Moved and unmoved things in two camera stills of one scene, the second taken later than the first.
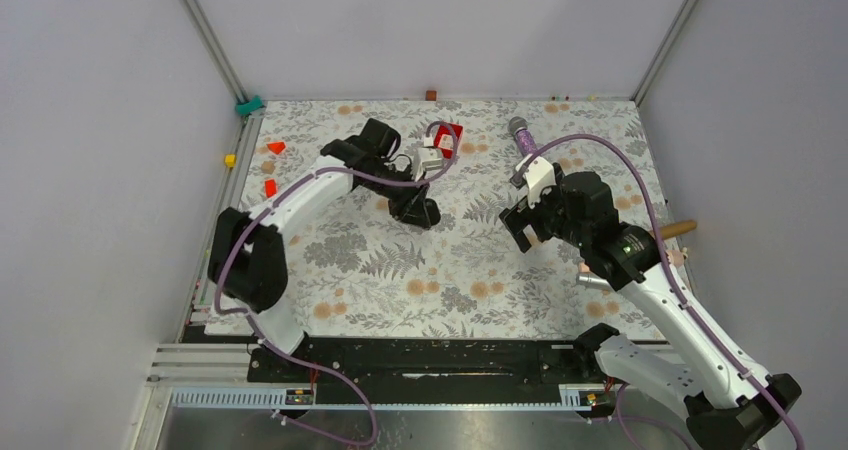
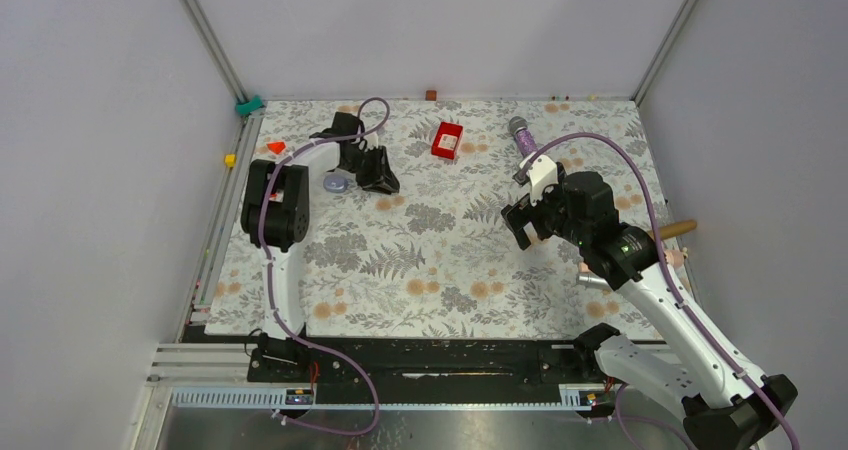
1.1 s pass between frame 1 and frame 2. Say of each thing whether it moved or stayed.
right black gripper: stayed
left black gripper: moved
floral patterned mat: stayed
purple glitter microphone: stayed
